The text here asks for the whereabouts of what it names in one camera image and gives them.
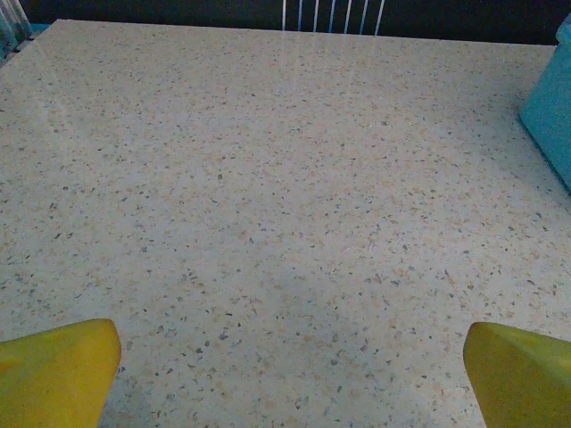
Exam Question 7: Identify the blue toolbox with clear lid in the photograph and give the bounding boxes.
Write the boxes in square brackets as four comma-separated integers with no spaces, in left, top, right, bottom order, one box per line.
[518,11,571,197]

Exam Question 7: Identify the aluminium frame post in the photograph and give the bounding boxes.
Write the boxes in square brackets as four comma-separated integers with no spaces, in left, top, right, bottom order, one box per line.
[0,0,32,59]

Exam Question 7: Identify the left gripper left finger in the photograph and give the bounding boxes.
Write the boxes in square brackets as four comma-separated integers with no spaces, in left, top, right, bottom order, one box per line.
[0,317,122,428]

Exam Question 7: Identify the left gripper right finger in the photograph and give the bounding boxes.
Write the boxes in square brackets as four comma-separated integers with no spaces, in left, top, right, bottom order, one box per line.
[462,321,571,428]

